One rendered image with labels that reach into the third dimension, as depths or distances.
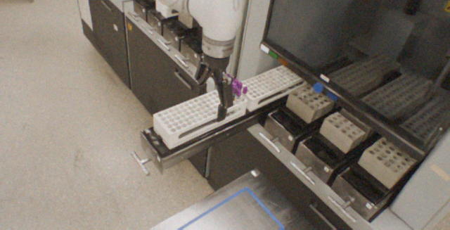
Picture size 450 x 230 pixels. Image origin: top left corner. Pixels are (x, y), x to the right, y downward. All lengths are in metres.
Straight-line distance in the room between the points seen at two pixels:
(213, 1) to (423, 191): 0.73
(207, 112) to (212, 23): 0.31
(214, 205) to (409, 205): 0.55
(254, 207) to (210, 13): 0.50
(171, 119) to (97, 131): 1.26
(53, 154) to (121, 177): 0.43
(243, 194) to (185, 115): 0.29
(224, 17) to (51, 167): 1.51
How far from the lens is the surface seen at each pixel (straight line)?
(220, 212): 0.89
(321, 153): 1.09
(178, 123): 1.00
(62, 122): 2.36
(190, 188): 1.92
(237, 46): 1.35
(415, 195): 1.08
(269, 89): 1.20
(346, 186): 1.07
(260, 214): 0.90
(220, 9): 0.84
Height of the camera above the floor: 1.57
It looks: 41 degrees down
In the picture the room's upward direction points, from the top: 8 degrees clockwise
